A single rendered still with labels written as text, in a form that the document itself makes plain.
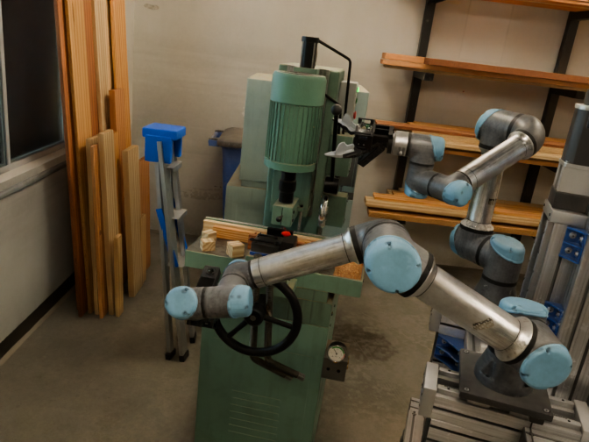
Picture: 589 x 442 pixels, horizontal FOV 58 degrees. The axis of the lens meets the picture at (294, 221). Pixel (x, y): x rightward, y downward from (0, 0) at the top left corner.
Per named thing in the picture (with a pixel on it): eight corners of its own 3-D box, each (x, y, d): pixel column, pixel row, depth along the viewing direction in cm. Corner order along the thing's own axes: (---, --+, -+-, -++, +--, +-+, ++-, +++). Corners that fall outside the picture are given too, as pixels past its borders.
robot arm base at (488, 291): (514, 297, 192) (521, 272, 189) (517, 316, 178) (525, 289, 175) (471, 288, 196) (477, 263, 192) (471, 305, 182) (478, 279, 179)
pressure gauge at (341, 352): (324, 365, 175) (328, 344, 172) (326, 359, 178) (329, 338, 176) (344, 368, 174) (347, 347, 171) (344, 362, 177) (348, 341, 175)
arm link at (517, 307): (527, 338, 144) (540, 293, 140) (546, 366, 131) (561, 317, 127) (483, 331, 144) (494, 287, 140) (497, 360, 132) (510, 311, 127)
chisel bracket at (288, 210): (270, 228, 183) (273, 204, 180) (278, 216, 196) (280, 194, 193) (291, 231, 182) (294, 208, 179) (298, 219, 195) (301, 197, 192)
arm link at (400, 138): (406, 143, 167) (403, 163, 163) (391, 141, 168) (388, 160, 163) (409, 126, 161) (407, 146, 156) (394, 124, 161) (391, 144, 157)
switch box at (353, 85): (334, 124, 200) (340, 81, 195) (337, 121, 210) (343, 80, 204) (351, 127, 199) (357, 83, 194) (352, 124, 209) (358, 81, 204)
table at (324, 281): (172, 277, 171) (173, 260, 169) (203, 245, 200) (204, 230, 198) (358, 311, 163) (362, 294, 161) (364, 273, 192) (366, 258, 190)
